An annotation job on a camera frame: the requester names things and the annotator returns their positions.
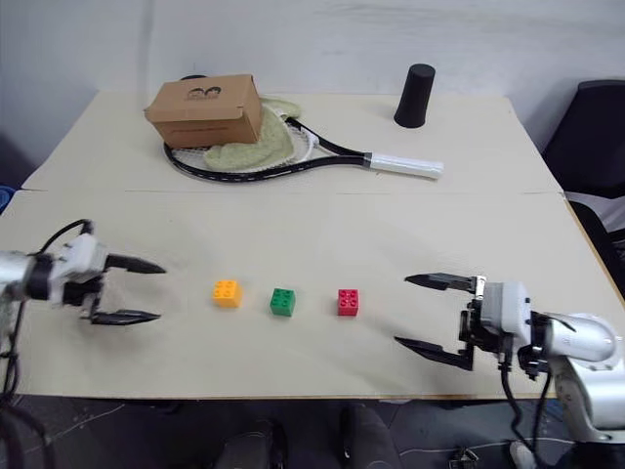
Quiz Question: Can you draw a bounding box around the black tennis racket white grip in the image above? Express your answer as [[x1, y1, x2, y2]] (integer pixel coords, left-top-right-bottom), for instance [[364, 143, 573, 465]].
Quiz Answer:
[[162, 110, 445, 186]]

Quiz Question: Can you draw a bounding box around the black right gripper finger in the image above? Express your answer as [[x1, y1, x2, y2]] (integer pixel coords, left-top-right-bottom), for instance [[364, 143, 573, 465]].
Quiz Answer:
[[394, 335, 477, 373], [403, 272, 478, 295]]

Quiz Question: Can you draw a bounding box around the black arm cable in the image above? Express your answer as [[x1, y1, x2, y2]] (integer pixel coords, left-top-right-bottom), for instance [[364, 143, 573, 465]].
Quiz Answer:
[[496, 341, 558, 469], [28, 218, 97, 259]]

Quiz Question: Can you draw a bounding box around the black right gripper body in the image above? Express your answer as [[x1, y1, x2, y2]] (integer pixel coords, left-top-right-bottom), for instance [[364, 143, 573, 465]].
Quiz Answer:
[[457, 275, 514, 365]]

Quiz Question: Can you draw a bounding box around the light green cloth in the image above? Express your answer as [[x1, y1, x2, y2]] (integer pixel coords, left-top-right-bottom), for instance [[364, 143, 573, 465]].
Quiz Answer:
[[203, 96, 304, 172]]

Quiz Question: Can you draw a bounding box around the white rounded object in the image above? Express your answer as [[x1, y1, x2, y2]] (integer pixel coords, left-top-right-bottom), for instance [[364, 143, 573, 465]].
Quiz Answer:
[[509, 439, 534, 469]]

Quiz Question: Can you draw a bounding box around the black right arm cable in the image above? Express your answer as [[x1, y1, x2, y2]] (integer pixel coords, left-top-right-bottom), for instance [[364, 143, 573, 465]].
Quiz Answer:
[[496, 341, 558, 469]]

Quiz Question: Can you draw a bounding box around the green toy brick cube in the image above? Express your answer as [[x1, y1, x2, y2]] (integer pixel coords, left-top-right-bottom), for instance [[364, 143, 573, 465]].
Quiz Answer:
[[269, 287, 298, 319]]

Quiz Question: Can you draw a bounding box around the red toy brick cube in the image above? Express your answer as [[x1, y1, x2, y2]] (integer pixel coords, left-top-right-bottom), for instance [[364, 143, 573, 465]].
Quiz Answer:
[[336, 288, 361, 318]]

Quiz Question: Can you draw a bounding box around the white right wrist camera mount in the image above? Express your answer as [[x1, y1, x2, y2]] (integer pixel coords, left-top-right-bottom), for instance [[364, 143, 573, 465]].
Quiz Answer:
[[479, 280, 537, 354]]

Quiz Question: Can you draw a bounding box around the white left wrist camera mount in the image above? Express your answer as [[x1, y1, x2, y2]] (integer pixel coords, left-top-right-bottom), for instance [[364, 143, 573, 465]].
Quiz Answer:
[[50, 234, 108, 308]]

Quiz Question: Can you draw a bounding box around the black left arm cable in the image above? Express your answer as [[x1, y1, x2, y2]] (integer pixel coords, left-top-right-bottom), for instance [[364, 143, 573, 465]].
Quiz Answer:
[[28, 218, 97, 259]]

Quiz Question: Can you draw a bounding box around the black office chair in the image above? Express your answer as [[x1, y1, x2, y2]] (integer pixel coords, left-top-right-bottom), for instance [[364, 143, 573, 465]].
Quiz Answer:
[[541, 79, 625, 294]]

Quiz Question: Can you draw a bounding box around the orange toy brick cube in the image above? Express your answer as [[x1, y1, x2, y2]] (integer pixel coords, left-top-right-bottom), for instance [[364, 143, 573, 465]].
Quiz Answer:
[[211, 278, 244, 310]]

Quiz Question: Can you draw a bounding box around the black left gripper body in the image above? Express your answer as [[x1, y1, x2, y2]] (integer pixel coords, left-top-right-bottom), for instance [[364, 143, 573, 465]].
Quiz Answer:
[[62, 254, 113, 322]]

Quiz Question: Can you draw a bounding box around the black upturned cup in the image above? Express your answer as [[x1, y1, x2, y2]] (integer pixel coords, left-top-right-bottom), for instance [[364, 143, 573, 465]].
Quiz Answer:
[[393, 63, 436, 130]]

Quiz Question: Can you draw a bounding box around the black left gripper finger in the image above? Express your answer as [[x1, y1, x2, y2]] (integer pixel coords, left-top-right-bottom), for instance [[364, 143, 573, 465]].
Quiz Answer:
[[105, 253, 168, 276], [90, 309, 162, 327]]

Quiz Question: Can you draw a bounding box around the brown cardboard box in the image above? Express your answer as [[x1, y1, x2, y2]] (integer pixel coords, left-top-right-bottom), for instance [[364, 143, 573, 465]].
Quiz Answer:
[[144, 73, 266, 149]]

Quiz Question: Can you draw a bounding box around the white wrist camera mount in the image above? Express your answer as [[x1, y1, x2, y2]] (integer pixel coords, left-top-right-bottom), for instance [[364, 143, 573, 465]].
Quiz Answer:
[[50, 234, 108, 308], [479, 280, 537, 354]]

